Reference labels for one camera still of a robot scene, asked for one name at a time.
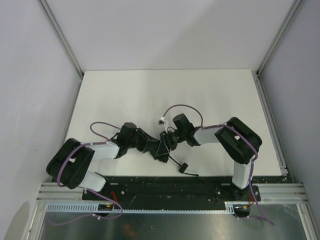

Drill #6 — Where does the aluminium frame post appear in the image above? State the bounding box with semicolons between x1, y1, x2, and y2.
37;0;84;79
256;0;306;77

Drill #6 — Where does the grey slotted cable duct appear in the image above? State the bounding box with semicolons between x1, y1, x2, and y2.
45;202;241;214

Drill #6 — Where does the black folding umbrella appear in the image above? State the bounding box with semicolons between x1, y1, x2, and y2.
137;139;199;177

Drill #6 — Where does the right aluminium frame post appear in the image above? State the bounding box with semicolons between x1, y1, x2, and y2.
256;0;306;77

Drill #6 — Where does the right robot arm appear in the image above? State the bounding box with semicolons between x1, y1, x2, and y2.
154;113;262;200

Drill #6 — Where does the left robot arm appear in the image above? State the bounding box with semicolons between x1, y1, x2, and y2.
46;122;159;192

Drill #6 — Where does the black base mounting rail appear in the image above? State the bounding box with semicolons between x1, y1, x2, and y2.
71;176;291;210

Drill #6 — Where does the left aluminium frame post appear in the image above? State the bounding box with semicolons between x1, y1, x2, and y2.
37;0;84;79

